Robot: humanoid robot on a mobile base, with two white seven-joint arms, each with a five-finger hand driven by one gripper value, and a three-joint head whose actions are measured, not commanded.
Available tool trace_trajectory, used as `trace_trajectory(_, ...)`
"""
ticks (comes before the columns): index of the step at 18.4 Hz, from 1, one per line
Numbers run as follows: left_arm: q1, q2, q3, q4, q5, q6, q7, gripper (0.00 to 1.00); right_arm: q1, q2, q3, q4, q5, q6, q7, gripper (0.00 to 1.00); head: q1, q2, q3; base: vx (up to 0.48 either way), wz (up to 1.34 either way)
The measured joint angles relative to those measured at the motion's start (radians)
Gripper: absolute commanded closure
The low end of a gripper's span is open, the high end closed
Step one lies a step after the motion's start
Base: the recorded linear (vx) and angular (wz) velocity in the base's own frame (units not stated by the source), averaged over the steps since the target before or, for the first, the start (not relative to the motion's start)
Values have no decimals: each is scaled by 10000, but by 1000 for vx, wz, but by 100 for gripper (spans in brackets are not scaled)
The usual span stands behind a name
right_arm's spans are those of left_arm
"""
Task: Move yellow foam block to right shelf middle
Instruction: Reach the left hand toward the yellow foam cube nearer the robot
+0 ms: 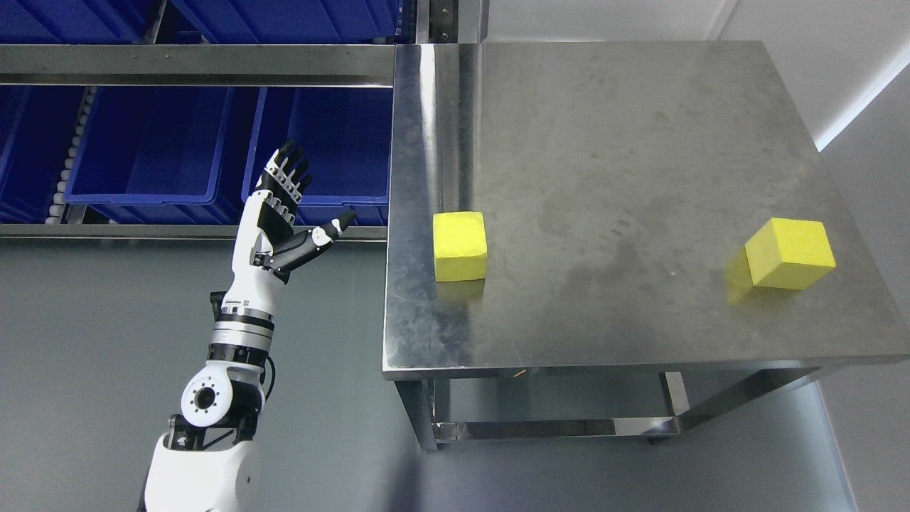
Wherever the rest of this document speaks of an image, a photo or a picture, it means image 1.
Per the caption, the steel shelf rack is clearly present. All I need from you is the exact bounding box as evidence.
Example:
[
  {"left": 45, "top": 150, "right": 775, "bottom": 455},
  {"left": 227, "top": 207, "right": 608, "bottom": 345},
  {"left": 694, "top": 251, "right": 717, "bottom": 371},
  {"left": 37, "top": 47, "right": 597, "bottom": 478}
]
[{"left": 1, "top": 1, "right": 472, "bottom": 240}]

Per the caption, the blue plastic bin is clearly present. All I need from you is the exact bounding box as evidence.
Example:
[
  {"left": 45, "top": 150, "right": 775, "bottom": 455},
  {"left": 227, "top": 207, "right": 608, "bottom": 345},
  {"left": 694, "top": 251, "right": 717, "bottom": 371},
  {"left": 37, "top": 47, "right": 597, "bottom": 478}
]
[
  {"left": 172, "top": 1, "right": 405, "bottom": 43},
  {"left": 240, "top": 87, "right": 393, "bottom": 226},
  {"left": 65, "top": 85, "right": 236, "bottom": 206},
  {"left": 1, "top": 1, "right": 161, "bottom": 43},
  {"left": 1, "top": 85, "right": 84, "bottom": 223}
]

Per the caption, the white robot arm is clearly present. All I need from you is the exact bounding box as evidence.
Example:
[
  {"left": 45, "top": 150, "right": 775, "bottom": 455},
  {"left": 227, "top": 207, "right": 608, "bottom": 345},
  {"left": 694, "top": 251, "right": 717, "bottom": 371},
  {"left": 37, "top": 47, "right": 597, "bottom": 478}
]
[{"left": 136, "top": 292, "right": 275, "bottom": 511}]

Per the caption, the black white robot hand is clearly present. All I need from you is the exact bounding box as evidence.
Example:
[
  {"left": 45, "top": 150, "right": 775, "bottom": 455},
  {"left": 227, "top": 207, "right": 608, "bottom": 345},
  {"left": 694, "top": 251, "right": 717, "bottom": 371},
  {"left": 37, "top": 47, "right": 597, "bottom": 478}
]
[{"left": 220, "top": 139, "right": 357, "bottom": 314}]

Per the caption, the yellow foam block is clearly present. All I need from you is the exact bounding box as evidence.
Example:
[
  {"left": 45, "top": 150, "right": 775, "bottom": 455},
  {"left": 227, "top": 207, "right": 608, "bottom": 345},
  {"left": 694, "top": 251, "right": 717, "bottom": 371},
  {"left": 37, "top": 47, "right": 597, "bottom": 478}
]
[
  {"left": 744, "top": 218, "right": 837, "bottom": 291},
  {"left": 432, "top": 211, "right": 488, "bottom": 282}
]

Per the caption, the stainless steel table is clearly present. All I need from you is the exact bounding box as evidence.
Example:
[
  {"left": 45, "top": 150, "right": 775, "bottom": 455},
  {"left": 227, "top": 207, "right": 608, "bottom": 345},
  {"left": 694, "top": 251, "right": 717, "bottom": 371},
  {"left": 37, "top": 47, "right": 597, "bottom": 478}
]
[{"left": 382, "top": 41, "right": 908, "bottom": 451}]

